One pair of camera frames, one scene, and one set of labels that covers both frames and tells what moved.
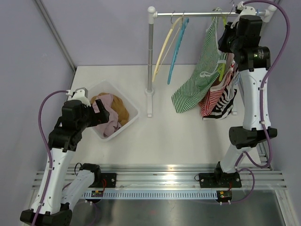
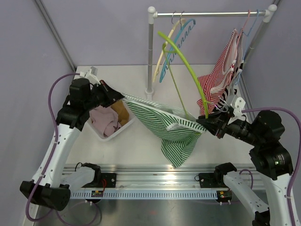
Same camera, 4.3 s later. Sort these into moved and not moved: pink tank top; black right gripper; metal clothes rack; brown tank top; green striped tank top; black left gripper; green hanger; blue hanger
Moved: green hanger; blue hanger; green striped tank top; black right gripper; black left gripper
Not moved: pink tank top; metal clothes rack; brown tank top
